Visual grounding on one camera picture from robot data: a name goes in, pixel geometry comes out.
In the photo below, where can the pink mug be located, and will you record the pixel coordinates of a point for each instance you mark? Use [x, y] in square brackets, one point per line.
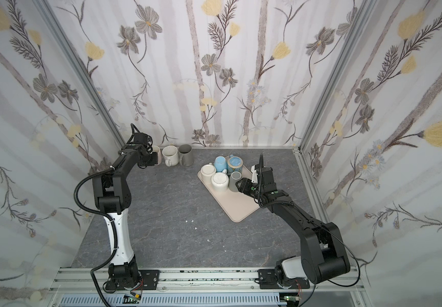
[158, 152]

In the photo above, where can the white vented cable duct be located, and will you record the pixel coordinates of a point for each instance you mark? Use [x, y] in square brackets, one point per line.
[202, 299]

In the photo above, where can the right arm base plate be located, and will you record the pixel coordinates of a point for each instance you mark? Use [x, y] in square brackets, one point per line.
[275, 279]

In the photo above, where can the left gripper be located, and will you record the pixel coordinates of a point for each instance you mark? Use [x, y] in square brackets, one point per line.
[154, 162]

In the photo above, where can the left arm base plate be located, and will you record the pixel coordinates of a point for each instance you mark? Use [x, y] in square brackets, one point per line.
[142, 280]

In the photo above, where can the white smooth mug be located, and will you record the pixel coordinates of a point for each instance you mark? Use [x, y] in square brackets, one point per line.
[207, 172]

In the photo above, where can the white ribbed-bottom mug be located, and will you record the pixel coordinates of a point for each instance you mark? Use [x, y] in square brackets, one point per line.
[220, 182]

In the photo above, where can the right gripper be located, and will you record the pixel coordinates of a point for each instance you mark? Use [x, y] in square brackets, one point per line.
[246, 187]

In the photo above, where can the small grey mug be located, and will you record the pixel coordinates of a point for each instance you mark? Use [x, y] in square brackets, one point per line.
[234, 178]

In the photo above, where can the large grey mug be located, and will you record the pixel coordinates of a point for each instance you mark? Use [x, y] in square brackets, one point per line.
[186, 155]

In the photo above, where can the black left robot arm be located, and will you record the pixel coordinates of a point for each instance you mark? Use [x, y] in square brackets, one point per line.
[113, 198]

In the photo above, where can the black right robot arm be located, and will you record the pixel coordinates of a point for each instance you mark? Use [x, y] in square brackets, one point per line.
[323, 254]

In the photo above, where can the blue butterfly mug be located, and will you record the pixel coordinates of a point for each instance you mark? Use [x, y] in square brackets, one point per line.
[234, 163]

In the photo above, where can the cream yellow mug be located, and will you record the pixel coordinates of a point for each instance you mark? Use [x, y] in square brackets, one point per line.
[171, 155]

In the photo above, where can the cream plastic tray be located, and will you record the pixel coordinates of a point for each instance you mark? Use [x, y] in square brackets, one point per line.
[237, 206]

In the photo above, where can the plain light blue mug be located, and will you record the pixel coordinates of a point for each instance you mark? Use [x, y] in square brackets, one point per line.
[220, 164]

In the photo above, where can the aluminium mounting rail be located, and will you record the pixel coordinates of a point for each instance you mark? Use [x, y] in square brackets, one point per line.
[168, 281]

